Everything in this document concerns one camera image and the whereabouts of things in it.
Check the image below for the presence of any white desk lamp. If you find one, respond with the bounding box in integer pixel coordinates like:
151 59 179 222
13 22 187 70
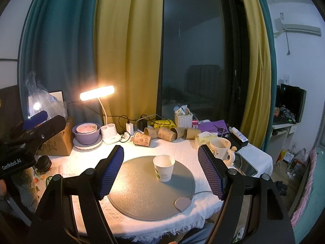
80 85 121 144

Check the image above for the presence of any black framed mirror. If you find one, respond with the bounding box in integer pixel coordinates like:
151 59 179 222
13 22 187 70
27 89 65 119

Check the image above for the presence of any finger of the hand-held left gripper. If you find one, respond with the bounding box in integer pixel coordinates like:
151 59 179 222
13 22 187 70
27 115 67 145
22 110 49 131

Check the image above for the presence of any white inner bowl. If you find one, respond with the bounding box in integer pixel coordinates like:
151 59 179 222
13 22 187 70
76 123 98 135

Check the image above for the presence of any purple bowl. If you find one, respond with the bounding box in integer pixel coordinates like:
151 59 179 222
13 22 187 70
72 122 102 145

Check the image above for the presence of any white air conditioner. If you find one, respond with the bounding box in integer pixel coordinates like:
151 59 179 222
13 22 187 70
273 17 321 38

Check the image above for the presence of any black round case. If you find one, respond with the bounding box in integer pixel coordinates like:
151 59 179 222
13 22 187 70
35 155 52 171

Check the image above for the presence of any teal curtain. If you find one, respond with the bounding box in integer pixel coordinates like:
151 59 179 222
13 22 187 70
19 0 102 133
256 0 278 152

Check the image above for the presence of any white woven basket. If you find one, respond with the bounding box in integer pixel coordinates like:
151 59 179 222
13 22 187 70
174 104 194 128

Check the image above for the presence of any white tube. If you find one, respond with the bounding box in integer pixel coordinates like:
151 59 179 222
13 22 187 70
230 126 248 143

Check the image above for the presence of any white ceramic mug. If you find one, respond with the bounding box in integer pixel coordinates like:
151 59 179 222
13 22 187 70
209 137 236 167

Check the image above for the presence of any yellow curtain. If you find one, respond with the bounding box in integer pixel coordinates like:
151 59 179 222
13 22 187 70
233 0 271 148
93 0 164 133

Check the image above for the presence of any green tissue box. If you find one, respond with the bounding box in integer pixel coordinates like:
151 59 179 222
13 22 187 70
195 132 216 149

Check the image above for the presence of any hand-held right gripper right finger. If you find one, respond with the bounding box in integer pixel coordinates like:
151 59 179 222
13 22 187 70
197 144 296 244

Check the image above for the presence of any white paper cup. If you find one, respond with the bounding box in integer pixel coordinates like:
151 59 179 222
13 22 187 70
153 155 176 182

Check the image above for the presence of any dark framed window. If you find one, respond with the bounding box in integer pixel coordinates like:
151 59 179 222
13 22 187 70
156 0 251 131

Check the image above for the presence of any black rectangular box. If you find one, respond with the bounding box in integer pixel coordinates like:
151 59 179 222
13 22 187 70
227 132 248 147

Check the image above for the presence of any white side desk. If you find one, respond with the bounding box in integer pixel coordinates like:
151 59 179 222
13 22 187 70
270 121 297 158

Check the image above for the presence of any purple flat box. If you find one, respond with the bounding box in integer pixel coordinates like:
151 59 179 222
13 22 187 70
197 120 230 135

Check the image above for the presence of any white scalloped plate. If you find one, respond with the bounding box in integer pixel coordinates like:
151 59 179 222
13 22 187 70
73 134 103 150

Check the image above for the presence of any smartphone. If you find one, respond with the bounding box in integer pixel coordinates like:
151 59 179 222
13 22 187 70
229 152 258 176

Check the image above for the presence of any clear plastic bag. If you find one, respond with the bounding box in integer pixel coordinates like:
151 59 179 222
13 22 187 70
25 71 68 123

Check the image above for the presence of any grey round mat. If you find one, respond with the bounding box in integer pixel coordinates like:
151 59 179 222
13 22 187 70
107 156 196 221

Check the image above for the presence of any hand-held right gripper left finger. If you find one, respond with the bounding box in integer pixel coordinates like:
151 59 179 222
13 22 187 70
27 145 125 244

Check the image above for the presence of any brown printed paper cup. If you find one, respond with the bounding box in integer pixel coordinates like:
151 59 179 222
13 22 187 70
157 127 177 142
174 126 187 139
133 131 153 147
184 127 202 140
144 127 159 140

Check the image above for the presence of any printed cardboard box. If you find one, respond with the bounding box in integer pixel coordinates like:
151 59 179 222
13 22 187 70
35 117 76 156

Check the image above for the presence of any pink patterned cloth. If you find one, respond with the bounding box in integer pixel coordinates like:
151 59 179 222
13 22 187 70
290 147 318 229

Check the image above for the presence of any yellow snack packet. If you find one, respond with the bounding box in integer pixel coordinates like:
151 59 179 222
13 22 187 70
152 119 177 130

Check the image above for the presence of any black monitor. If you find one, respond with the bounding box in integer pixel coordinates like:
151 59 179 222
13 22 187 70
275 83 307 124

